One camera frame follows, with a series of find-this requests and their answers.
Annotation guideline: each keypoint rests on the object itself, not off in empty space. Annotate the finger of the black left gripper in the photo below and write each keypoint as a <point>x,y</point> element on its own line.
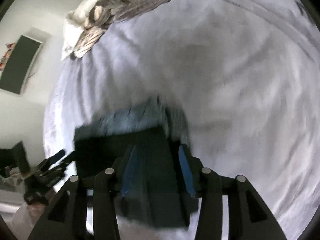
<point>47,163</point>
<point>65,161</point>

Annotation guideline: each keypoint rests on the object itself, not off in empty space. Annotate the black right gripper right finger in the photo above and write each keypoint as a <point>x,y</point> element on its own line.
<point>248,215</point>

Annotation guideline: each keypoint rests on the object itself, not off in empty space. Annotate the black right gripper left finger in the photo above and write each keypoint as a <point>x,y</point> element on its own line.
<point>65,216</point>

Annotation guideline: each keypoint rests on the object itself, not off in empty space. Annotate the dark pants with patterned waistband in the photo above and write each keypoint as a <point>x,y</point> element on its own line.
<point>157,195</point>

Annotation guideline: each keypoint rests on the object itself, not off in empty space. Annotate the dark grey quilted cloth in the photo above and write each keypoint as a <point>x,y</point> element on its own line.
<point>109,11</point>

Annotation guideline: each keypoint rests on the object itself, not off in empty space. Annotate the grey plush bed blanket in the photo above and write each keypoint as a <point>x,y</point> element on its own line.
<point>244,72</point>

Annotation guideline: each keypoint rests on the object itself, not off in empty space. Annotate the striped beige cloth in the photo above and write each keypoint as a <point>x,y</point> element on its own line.
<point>90,20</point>

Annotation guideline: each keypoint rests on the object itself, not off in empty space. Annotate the wall mounted television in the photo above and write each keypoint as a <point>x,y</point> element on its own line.
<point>19,63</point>

